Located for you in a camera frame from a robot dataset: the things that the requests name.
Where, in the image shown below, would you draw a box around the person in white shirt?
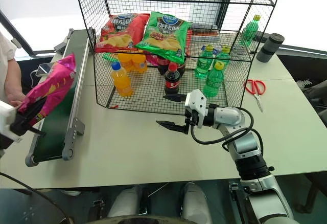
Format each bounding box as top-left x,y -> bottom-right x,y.
0,31 -> 27,107

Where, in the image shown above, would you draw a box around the green belt conveyor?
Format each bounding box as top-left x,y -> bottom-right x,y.
25,29 -> 96,168

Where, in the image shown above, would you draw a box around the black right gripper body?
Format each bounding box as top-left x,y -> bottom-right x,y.
183,107 -> 199,135

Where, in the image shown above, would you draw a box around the pink potato chips bag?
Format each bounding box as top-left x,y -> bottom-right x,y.
19,53 -> 77,119

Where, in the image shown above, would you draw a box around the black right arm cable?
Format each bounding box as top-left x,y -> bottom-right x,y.
190,107 -> 264,156

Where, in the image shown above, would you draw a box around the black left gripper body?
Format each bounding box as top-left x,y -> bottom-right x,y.
9,110 -> 33,137

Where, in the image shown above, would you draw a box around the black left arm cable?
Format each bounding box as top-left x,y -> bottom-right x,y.
0,171 -> 70,224

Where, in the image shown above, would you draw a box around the white phone cable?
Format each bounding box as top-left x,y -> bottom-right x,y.
29,69 -> 39,89

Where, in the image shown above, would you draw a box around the white smartphone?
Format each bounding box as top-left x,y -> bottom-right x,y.
35,63 -> 54,77

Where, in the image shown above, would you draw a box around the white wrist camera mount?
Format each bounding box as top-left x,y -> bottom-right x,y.
0,100 -> 24,143
184,88 -> 208,129

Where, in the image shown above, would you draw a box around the green soda bottle yellow cap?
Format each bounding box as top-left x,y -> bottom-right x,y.
203,61 -> 225,98
194,44 -> 215,79
241,14 -> 261,47
214,44 -> 230,68

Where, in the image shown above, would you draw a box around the green potato chips bag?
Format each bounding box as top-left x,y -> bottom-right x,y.
134,11 -> 193,65

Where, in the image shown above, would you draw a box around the cola bottle red cap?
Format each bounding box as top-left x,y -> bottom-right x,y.
163,62 -> 181,96

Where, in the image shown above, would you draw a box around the person's bare hand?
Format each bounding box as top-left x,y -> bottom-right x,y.
6,92 -> 27,107

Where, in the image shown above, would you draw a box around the red potato chips bag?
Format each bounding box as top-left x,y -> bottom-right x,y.
95,13 -> 151,54

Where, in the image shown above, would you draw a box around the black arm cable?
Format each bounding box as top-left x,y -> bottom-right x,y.
0,171 -> 70,224
190,107 -> 264,156

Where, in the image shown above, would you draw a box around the orange soda bottle blue cap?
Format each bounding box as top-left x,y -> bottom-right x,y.
110,61 -> 133,98

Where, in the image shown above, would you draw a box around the black slanted pole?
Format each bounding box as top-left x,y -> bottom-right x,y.
0,9 -> 36,56

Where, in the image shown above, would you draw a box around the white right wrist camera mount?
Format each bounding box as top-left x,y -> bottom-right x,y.
184,88 -> 208,129

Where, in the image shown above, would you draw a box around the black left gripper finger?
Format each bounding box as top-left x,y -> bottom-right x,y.
27,125 -> 47,137
15,97 -> 47,127

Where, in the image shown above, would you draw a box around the black wire shelf rack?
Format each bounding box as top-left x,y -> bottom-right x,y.
72,0 -> 286,114

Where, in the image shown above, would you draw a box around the dark grey cylindrical tumbler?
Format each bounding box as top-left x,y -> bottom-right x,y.
256,33 -> 285,63

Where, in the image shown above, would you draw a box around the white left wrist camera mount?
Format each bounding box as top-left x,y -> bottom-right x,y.
0,100 -> 24,143

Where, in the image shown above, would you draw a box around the red handled scissors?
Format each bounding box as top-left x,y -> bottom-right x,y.
244,78 -> 266,113

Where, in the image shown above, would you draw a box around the grey rounded robot leg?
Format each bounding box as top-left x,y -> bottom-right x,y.
179,182 -> 213,224
107,185 -> 144,220

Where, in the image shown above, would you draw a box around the pink snack bag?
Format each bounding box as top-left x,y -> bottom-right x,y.
146,54 -> 160,68

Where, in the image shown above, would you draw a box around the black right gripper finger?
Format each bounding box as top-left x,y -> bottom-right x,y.
155,120 -> 189,135
162,94 -> 189,103

